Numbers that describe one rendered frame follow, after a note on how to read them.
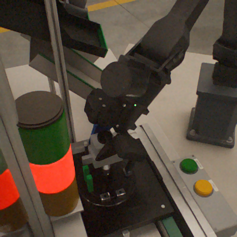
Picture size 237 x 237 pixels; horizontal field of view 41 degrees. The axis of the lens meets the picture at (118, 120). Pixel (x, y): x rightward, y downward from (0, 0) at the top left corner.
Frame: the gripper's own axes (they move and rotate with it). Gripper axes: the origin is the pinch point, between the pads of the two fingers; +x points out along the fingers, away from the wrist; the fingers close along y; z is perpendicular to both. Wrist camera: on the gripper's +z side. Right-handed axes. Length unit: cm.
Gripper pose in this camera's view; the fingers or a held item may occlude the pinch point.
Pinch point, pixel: (102, 140)
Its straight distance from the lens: 64.3
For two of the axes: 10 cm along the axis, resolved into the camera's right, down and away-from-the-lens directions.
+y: 3.5, 6.5, -6.7
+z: -7.5, -2.3, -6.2
